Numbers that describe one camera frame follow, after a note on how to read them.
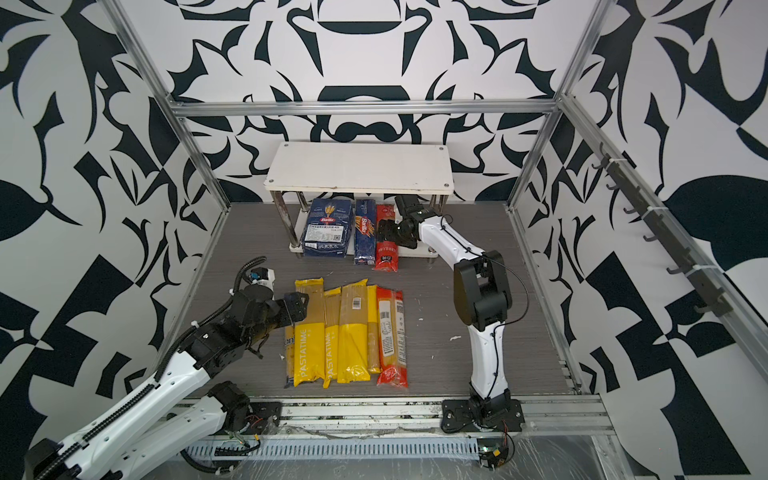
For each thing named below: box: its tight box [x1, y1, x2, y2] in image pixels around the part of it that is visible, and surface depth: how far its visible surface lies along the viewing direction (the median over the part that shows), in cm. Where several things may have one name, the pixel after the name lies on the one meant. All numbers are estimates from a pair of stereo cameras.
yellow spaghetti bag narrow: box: [367, 285, 381, 374], surface depth 87 cm
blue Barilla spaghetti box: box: [354, 198, 376, 265], surface depth 101 cm
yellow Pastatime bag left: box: [293, 278, 326, 387], surface depth 83 cm
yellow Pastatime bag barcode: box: [337, 279, 371, 384], surface depth 85 cm
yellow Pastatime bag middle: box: [323, 287, 342, 389], surface depth 87 cm
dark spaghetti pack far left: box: [284, 325, 295, 389], surface depth 83 cm
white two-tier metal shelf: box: [265, 142, 455, 257], surface depth 81 cm
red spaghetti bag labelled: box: [376, 287, 409, 388], surface depth 85 cm
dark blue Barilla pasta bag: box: [303, 198, 353, 258], surface depth 98 cm
